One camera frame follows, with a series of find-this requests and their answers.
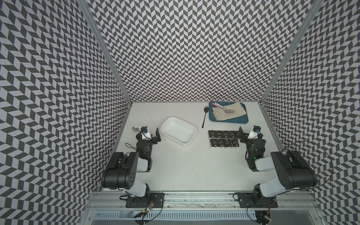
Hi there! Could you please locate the white plastic storage box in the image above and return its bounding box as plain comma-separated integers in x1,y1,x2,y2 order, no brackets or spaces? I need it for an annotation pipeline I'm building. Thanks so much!
160,117,197,145

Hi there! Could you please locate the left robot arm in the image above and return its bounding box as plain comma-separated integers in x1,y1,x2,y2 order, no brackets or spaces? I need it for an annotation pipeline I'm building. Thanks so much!
101,126,161,201

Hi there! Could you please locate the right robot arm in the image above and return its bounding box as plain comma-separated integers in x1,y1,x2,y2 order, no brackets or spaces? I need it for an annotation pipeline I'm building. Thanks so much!
236,126,318,208

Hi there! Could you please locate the blue tray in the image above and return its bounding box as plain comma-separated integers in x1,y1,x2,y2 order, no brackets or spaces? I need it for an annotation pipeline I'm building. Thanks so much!
209,101,248,124

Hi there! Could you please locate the silver spoon on table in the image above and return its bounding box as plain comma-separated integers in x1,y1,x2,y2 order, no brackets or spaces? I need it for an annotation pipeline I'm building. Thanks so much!
132,126,141,132

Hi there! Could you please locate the beige folded cloth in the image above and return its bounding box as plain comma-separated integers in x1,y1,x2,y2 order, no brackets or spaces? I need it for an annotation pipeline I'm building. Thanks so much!
212,102,247,121

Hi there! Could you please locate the black spoon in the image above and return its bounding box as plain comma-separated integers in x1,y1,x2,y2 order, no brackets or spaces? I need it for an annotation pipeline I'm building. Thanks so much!
202,106,209,128

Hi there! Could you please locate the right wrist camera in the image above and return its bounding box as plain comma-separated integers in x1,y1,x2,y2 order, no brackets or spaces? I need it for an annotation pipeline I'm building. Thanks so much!
247,125,263,139

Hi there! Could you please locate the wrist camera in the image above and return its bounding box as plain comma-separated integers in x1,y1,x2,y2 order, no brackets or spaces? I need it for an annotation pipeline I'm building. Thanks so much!
140,126,152,140
247,125,263,139

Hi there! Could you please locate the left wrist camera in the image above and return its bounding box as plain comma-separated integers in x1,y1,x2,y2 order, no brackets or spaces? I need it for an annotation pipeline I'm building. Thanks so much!
140,126,152,140

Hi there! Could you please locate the red handled utensil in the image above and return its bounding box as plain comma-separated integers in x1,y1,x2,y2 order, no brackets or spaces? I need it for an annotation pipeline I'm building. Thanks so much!
212,102,234,113

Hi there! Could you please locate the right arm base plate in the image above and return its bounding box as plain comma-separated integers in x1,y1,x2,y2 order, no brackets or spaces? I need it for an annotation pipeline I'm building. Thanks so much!
236,193,278,209

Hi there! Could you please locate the aluminium front rail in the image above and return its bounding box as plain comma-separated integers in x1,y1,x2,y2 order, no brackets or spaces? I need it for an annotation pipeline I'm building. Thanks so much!
84,191,320,211

